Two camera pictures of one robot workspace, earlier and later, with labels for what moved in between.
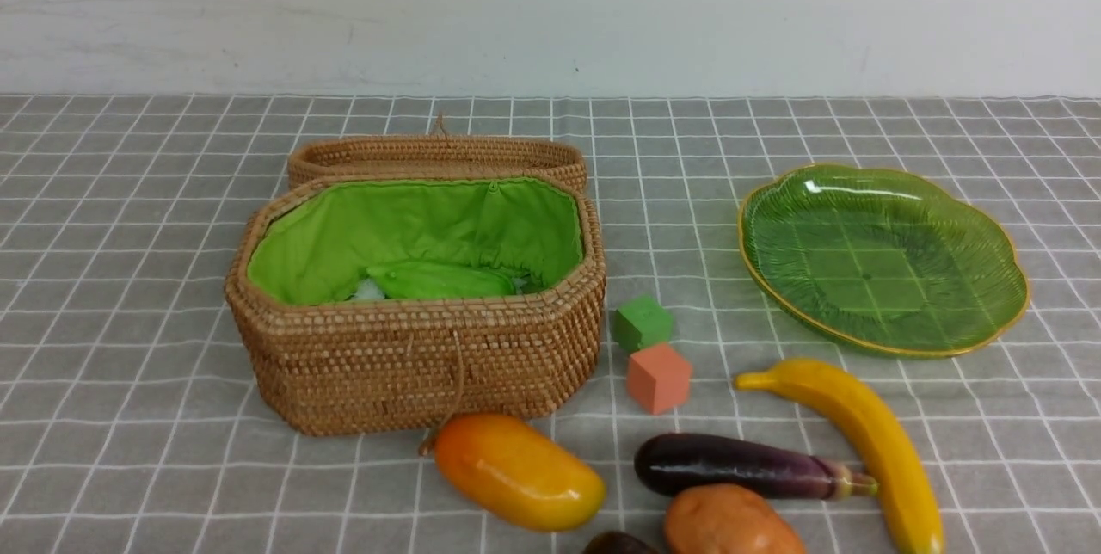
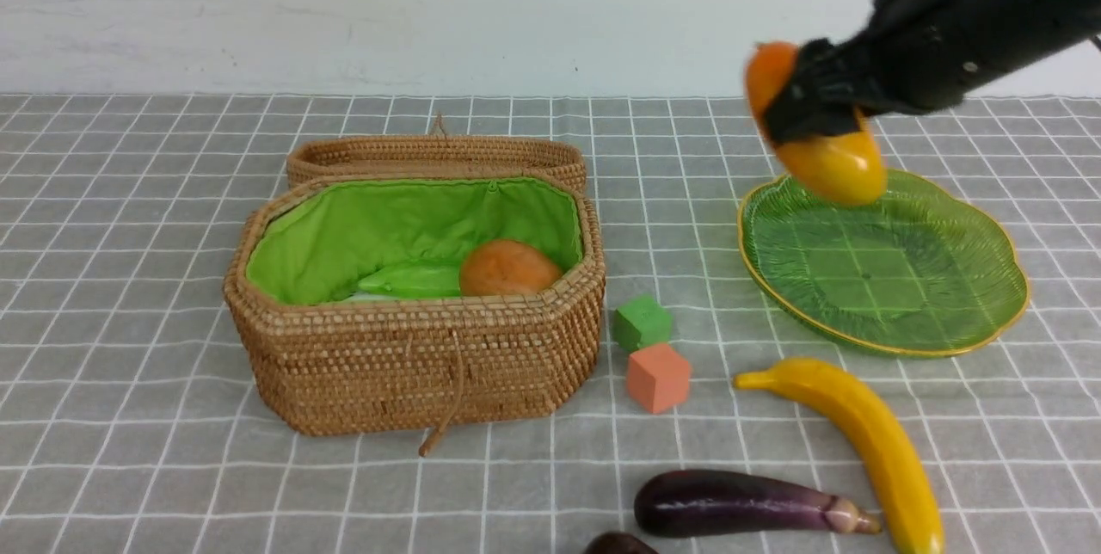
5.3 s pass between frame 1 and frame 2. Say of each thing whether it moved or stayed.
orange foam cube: stayed
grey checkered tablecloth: stayed
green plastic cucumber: stayed
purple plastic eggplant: moved
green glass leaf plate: stayed
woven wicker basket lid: stayed
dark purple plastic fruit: stayed
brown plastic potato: moved
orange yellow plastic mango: moved
